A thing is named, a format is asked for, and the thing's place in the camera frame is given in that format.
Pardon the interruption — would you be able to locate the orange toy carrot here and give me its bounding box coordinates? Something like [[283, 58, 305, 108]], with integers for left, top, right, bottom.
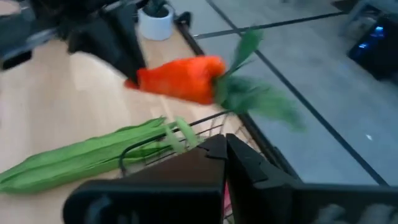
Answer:
[[124, 29, 305, 131]]

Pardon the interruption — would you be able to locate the long green ridged gourd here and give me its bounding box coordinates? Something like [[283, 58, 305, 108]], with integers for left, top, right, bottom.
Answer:
[[0, 116, 200, 195]]

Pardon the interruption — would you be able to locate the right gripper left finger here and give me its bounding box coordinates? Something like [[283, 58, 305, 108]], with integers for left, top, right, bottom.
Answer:
[[62, 133, 228, 224]]

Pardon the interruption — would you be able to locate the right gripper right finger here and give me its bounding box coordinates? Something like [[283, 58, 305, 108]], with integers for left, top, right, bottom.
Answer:
[[225, 133, 398, 224]]

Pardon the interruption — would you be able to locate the black wire basket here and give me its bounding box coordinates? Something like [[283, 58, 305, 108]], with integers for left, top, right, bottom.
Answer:
[[118, 110, 271, 224]]

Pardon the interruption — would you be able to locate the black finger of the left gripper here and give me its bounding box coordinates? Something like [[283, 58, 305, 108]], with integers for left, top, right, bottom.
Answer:
[[68, 4, 147, 84]]

